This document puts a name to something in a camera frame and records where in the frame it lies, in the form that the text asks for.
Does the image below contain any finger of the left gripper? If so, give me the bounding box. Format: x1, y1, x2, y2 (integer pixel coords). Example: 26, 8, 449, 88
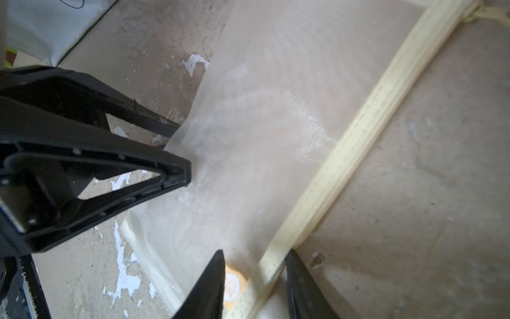
1, 97, 191, 255
1, 65, 180, 138

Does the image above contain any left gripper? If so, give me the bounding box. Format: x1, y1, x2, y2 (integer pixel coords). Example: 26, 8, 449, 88
1, 223, 51, 318

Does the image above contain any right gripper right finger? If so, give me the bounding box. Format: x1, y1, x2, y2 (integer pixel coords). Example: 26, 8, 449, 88
285, 249, 339, 319

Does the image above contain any white canvas tote bag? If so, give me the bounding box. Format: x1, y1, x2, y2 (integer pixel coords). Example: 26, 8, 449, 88
1, 1, 115, 66

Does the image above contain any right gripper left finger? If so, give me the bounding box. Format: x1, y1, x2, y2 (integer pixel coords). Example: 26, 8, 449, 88
173, 249, 226, 319

